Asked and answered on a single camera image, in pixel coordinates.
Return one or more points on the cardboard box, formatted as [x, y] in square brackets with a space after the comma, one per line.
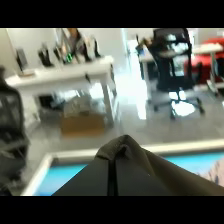
[82, 124]

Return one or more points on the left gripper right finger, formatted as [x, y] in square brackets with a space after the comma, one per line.
[136, 181]

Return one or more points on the khaki garment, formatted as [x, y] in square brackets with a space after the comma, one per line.
[180, 176]

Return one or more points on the white table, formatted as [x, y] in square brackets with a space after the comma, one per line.
[208, 53]
[63, 75]

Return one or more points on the black office chair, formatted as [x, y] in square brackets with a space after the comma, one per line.
[173, 63]
[11, 133]

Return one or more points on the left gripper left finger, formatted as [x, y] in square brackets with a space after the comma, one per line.
[90, 180]

